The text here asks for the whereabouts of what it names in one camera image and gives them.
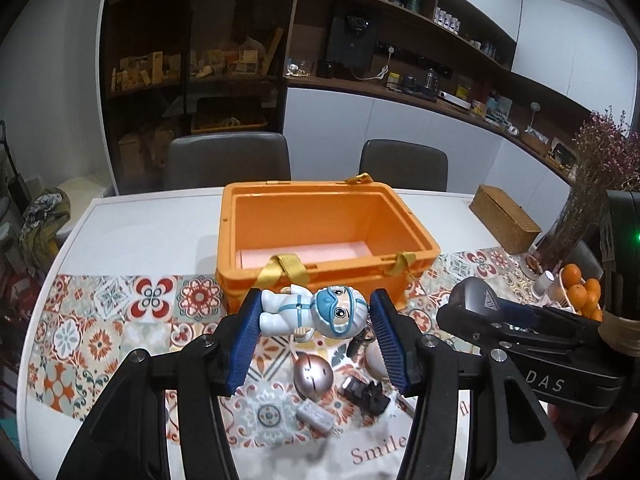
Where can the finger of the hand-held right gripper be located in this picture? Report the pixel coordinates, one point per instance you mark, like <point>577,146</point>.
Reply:
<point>470,327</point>
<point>522,311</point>

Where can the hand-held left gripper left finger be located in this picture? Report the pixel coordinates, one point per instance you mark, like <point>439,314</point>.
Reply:
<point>244,342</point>

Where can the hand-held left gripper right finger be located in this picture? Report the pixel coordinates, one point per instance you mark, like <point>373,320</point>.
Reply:
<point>395,345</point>

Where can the peach dome-shaped toy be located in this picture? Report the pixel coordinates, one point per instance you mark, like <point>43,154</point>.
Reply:
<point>374,360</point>

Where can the dark grey rounded device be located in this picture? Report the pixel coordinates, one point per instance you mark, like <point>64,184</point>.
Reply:
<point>472,295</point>

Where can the black power adapter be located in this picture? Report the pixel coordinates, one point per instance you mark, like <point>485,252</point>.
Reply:
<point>362,392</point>

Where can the white suited toy figurine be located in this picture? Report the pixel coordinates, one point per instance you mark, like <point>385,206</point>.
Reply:
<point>330,310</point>

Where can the metallic egg-shaped gadget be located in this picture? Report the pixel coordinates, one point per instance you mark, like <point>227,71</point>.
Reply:
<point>312,375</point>

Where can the white power adapter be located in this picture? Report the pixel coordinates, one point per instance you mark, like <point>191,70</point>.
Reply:
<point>315,415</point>

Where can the orange plastic crate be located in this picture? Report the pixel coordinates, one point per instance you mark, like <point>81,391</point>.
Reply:
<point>325,220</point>

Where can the person's right hand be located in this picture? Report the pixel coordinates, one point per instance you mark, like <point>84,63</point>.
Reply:
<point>612,440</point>

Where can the small white jar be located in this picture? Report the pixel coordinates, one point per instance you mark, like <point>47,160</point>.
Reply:
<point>544,284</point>

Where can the orange fruit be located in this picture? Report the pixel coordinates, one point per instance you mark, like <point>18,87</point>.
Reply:
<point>593,290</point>
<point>572,275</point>
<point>579,296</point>

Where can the woven rectangular box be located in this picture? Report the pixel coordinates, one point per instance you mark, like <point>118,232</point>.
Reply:
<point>505,220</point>

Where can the patterned tile tablecloth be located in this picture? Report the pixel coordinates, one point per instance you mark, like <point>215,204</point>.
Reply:
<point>125,320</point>

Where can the dried purple flower bouquet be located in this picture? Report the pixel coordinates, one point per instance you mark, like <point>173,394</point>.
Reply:
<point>595,160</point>

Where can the grey dining chair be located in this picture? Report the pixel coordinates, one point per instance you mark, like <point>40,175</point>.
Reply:
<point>227,162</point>
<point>402,165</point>

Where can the colourful patterned scarf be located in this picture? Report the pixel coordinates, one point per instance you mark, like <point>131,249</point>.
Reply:
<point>45,225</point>

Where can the white lower cabinet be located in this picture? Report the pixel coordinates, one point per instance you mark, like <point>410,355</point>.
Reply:
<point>340,115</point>

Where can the black coffee machine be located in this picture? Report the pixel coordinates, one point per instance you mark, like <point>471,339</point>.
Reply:
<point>352,35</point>

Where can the dark wooden shelving unit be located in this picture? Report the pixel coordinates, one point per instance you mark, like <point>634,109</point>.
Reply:
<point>150,10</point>

